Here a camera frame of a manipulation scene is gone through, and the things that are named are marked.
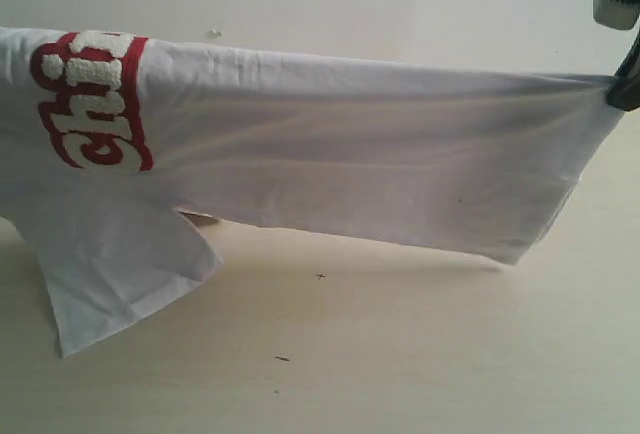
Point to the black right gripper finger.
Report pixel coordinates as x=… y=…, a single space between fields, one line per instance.
x=624 y=94

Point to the white t-shirt red lettering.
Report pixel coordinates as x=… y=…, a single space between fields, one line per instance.
x=110 y=142

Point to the small white wall hook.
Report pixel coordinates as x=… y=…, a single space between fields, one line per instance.
x=215 y=34

